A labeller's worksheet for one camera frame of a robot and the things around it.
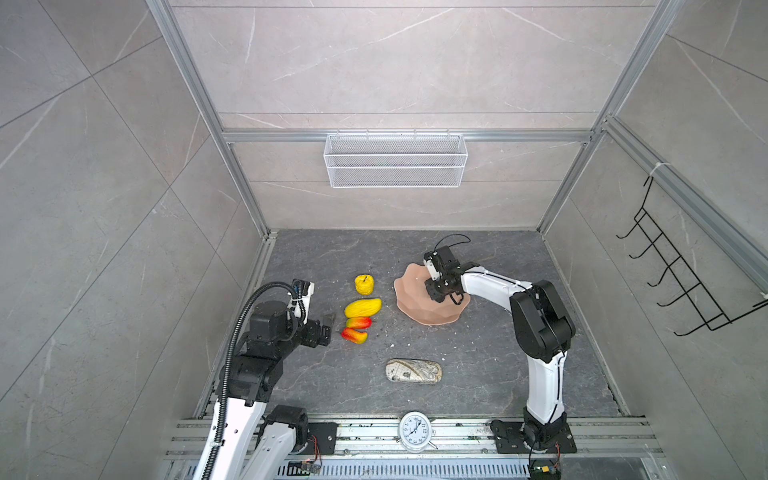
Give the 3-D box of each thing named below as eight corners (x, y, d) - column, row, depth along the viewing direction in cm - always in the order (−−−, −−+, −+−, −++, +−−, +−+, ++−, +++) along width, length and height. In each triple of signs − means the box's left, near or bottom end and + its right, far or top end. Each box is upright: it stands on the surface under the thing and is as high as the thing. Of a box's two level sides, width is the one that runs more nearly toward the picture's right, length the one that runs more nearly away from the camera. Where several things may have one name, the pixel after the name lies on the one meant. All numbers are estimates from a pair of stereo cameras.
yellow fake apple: (355, 296, 103) (353, 286, 98) (356, 284, 106) (354, 274, 101) (373, 296, 103) (373, 286, 98) (374, 284, 106) (373, 274, 101)
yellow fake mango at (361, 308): (345, 319, 96) (344, 313, 93) (347, 304, 100) (345, 298, 97) (381, 319, 96) (381, 314, 93) (382, 304, 100) (382, 298, 97)
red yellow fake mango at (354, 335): (340, 338, 92) (339, 335, 91) (344, 328, 94) (344, 325, 93) (364, 345, 91) (363, 342, 89) (368, 336, 93) (367, 333, 91)
